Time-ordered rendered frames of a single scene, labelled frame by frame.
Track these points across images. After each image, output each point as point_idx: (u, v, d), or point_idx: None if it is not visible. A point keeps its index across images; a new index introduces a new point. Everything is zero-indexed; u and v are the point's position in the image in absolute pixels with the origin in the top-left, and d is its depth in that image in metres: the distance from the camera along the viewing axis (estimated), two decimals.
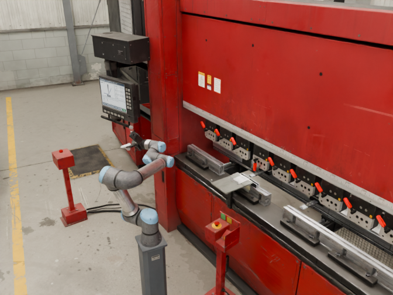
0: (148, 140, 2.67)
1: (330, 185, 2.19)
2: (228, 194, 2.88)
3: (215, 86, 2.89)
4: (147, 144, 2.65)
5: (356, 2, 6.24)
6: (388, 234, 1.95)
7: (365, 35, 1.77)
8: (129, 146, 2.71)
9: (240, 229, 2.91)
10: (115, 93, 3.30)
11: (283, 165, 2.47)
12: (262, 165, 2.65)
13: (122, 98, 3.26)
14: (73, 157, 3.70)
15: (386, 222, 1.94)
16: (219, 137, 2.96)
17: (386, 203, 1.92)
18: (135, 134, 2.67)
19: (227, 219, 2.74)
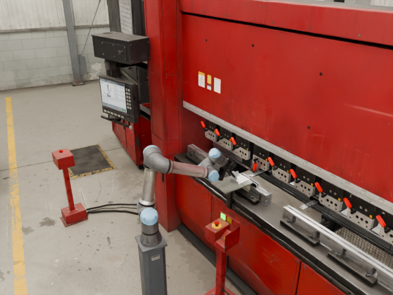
0: None
1: (330, 185, 2.19)
2: (228, 194, 2.88)
3: (215, 86, 2.89)
4: (220, 164, 2.64)
5: (356, 2, 6.24)
6: (388, 234, 1.95)
7: (365, 35, 1.77)
8: (233, 175, 2.73)
9: (240, 229, 2.91)
10: (115, 93, 3.30)
11: (283, 165, 2.47)
12: (262, 165, 2.65)
13: (122, 98, 3.26)
14: (73, 157, 3.70)
15: (386, 222, 1.94)
16: (219, 137, 2.96)
17: (386, 203, 1.92)
18: (218, 174, 2.72)
19: (227, 219, 2.74)
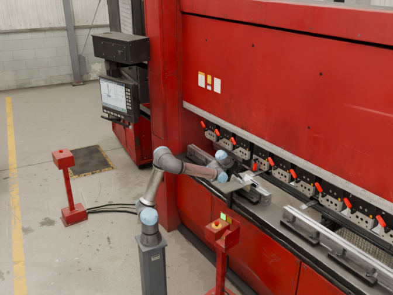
0: (223, 165, 2.74)
1: (330, 185, 2.19)
2: (228, 194, 2.88)
3: (215, 86, 2.89)
4: (226, 166, 2.71)
5: (356, 2, 6.24)
6: (388, 234, 1.95)
7: (365, 35, 1.77)
8: (240, 177, 2.79)
9: (240, 229, 2.91)
10: (115, 93, 3.30)
11: (283, 165, 2.47)
12: (262, 165, 2.65)
13: (122, 98, 3.26)
14: (73, 157, 3.70)
15: (386, 222, 1.94)
16: (219, 137, 2.96)
17: (386, 203, 1.92)
18: None
19: (227, 219, 2.74)
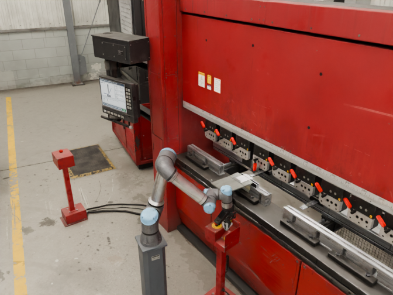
0: (221, 204, 2.53)
1: (330, 185, 2.19)
2: None
3: (215, 86, 2.89)
4: (226, 205, 2.50)
5: (356, 2, 6.24)
6: (388, 234, 1.95)
7: (365, 35, 1.77)
8: (229, 225, 2.57)
9: (240, 229, 2.91)
10: (115, 93, 3.30)
11: (283, 165, 2.47)
12: (262, 165, 2.65)
13: (122, 98, 3.26)
14: (73, 157, 3.70)
15: (386, 222, 1.94)
16: (219, 137, 2.96)
17: (386, 203, 1.92)
18: (217, 218, 2.54)
19: None
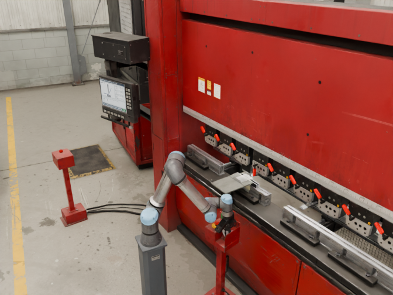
0: (221, 212, 2.57)
1: (328, 192, 2.21)
2: (228, 194, 2.88)
3: (215, 92, 2.91)
4: (226, 213, 2.54)
5: (356, 2, 6.24)
6: (386, 241, 1.97)
7: (365, 35, 1.77)
8: (229, 233, 2.61)
9: (240, 229, 2.91)
10: (115, 93, 3.30)
11: (283, 171, 2.49)
12: (262, 170, 2.67)
13: (122, 98, 3.26)
14: (73, 157, 3.70)
15: (385, 229, 1.96)
16: (219, 142, 2.98)
17: (385, 210, 1.94)
18: (217, 226, 2.58)
19: None
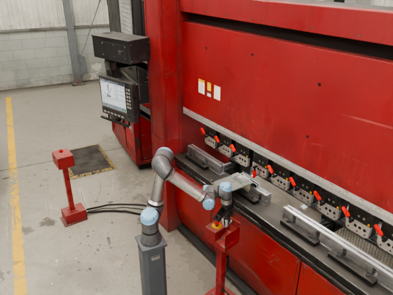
0: (221, 201, 2.52)
1: (328, 194, 2.22)
2: None
3: (215, 93, 2.92)
4: (226, 202, 2.49)
5: (356, 2, 6.24)
6: (385, 243, 1.98)
7: (365, 35, 1.77)
8: (228, 222, 2.56)
9: (240, 229, 2.91)
10: (115, 93, 3.30)
11: (282, 172, 2.50)
12: (262, 172, 2.67)
13: (122, 98, 3.26)
14: (73, 157, 3.70)
15: (384, 231, 1.97)
16: (219, 143, 2.99)
17: (384, 212, 1.94)
18: (217, 214, 2.52)
19: None
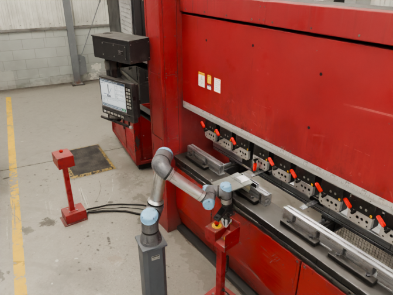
0: (221, 201, 2.52)
1: (330, 185, 2.19)
2: None
3: (215, 86, 2.89)
4: (225, 202, 2.49)
5: (356, 2, 6.24)
6: (388, 234, 1.95)
7: (365, 35, 1.77)
8: (228, 222, 2.56)
9: (240, 229, 2.91)
10: (115, 93, 3.30)
11: (283, 165, 2.47)
12: (262, 165, 2.65)
13: (122, 98, 3.26)
14: (73, 157, 3.70)
15: (386, 222, 1.94)
16: (219, 137, 2.96)
17: (386, 203, 1.92)
18: (217, 214, 2.52)
19: None
